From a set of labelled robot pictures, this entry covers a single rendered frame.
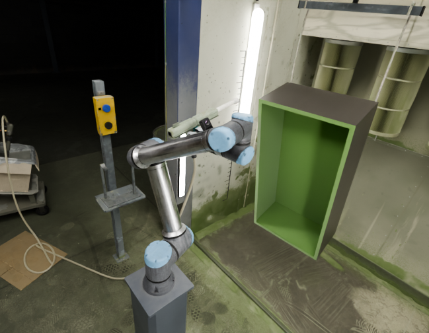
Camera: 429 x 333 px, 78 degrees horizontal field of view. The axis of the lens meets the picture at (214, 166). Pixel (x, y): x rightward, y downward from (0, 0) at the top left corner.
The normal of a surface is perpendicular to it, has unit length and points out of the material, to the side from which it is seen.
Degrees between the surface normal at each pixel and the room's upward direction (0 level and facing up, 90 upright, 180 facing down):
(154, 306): 0
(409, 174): 57
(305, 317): 0
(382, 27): 90
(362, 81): 90
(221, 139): 88
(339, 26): 90
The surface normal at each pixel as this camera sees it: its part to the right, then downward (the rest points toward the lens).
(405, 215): -0.58, -0.25
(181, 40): 0.66, 0.41
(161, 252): 0.04, -0.83
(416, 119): -0.75, 0.27
